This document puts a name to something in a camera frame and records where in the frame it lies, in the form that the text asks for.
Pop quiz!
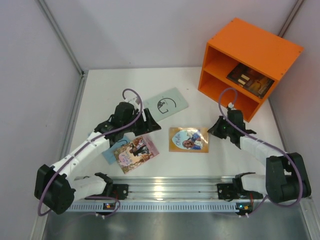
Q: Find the orange Othello book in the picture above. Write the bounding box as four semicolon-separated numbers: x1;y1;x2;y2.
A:
169;127;209;153

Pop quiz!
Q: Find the pink Shakespeare story book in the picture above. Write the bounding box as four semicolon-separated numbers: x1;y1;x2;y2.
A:
113;135;159;174

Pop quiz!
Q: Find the dark cover paperback book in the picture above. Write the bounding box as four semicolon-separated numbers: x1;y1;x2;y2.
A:
226;63;274;99

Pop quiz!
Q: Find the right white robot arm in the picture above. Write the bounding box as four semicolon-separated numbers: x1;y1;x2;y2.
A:
207;109;312;204

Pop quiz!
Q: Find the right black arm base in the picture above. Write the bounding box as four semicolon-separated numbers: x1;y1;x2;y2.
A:
216;183;239;202

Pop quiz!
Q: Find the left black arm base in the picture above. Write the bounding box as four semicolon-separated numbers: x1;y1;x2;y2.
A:
107;184;129;200

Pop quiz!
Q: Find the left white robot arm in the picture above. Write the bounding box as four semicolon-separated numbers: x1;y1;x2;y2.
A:
34;102;161;216

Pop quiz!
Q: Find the pale green Gatsby book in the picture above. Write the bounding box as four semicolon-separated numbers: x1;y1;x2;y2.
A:
143;87;189;122

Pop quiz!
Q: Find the light blue booklet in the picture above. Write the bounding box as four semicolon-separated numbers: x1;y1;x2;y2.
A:
101;136;131;165

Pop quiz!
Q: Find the orange wooden shelf cabinet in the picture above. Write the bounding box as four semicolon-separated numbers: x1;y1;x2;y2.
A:
198;18;304;122

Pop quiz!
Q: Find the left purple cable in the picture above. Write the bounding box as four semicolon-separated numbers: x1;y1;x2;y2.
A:
37;88;144;216

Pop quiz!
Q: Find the purple cable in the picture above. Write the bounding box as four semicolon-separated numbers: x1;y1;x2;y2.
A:
37;88;144;216
218;87;307;218

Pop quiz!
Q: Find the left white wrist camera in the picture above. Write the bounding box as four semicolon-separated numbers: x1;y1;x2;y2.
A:
124;97;141;105

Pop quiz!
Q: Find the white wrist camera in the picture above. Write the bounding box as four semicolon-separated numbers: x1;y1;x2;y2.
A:
124;97;141;105
227;102;235;111

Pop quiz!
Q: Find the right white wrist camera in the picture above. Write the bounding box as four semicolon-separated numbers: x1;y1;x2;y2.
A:
227;102;235;111

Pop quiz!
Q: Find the aluminium mounting rail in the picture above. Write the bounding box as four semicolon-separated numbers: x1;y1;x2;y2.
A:
68;176;263;216

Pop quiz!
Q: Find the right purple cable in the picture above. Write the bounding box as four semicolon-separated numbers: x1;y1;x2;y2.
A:
218;87;307;218

